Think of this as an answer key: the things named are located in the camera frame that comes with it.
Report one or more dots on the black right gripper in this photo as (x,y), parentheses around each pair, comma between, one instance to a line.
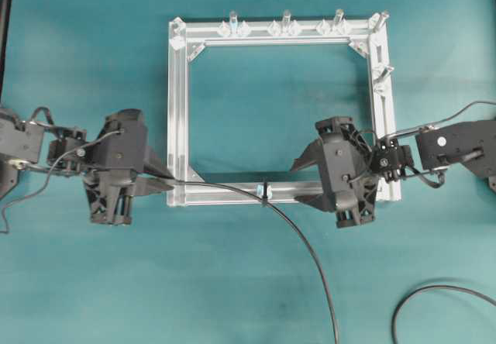
(343,158)

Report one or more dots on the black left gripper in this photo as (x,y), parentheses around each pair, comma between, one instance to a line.
(115,164)

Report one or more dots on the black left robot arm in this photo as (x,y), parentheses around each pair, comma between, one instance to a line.
(39,144)

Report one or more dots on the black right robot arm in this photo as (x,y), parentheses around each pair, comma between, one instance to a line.
(428,150)

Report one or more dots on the metal post with blue tape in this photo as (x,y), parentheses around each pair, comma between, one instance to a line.
(259,191)

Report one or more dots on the aluminium extrusion frame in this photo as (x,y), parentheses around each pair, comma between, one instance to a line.
(244,95)

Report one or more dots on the black table edge rail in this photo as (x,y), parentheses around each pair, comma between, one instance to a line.
(5,18)

